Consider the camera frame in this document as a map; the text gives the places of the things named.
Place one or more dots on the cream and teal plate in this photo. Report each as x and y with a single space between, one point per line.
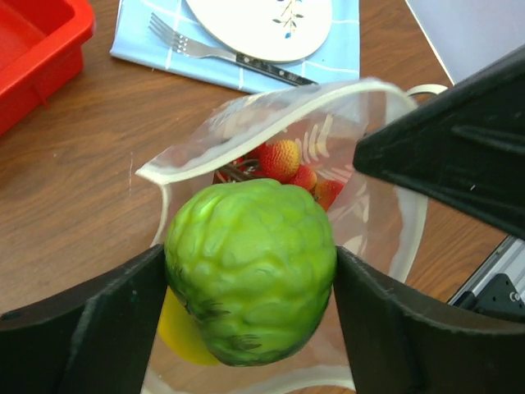
275 31

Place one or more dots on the clear polka dot zip bag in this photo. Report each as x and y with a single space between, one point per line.
307 136

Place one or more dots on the green floral mug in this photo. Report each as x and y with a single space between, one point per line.
432 89

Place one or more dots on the red plastic tray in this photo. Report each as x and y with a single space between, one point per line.
41 50

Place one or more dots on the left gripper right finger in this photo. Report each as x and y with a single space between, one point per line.
399 340

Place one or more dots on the red lychee bunch toy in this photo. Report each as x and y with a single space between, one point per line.
280 161

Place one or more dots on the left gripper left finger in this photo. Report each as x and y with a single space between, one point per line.
95 337

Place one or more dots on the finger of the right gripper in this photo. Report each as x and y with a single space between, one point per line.
464 148

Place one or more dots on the yellow green toy mango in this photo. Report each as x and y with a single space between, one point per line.
178 330

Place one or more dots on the green custard apple toy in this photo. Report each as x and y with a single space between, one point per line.
252 263

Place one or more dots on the steel fork black handle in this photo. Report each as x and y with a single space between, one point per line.
192 48

